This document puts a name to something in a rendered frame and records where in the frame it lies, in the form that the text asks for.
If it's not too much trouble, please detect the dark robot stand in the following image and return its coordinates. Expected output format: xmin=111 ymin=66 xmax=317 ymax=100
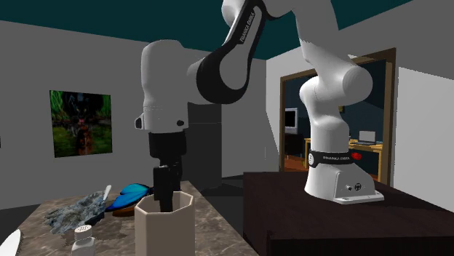
xmin=242 ymin=171 xmax=454 ymax=256

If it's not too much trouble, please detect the green wall picture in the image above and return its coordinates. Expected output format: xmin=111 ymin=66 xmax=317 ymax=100
xmin=49 ymin=89 xmax=114 ymax=159

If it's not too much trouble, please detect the grey crumpled cloth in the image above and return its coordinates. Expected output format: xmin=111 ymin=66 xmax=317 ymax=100
xmin=44 ymin=191 xmax=108 ymax=235

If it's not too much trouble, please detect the brown door frame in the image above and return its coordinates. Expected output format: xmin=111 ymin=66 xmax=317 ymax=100
xmin=279 ymin=47 xmax=397 ymax=188

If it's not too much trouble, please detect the white plate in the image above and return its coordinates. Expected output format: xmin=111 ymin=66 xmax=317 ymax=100
xmin=0 ymin=228 xmax=23 ymax=256

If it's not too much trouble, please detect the wooden desk with laptop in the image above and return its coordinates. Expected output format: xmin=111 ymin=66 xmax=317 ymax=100
xmin=303 ymin=129 xmax=384 ymax=183

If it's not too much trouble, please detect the beige octagonal cup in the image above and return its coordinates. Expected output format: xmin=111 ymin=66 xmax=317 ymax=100
xmin=134 ymin=190 xmax=196 ymax=256

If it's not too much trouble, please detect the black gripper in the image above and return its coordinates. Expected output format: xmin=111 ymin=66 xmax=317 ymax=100
xmin=148 ymin=130 xmax=188 ymax=214

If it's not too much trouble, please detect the white capped bottle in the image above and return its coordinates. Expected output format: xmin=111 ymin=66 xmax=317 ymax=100
xmin=71 ymin=224 xmax=97 ymax=256

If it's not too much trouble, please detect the white framed screen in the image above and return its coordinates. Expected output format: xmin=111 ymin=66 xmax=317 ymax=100
xmin=284 ymin=107 xmax=299 ymax=135

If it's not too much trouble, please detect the dark grey fridge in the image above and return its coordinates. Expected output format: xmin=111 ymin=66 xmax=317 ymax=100
xmin=180 ymin=102 xmax=223 ymax=193

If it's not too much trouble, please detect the blue butterfly figure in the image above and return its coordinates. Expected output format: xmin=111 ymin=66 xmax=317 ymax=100
xmin=105 ymin=183 xmax=156 ymax=218

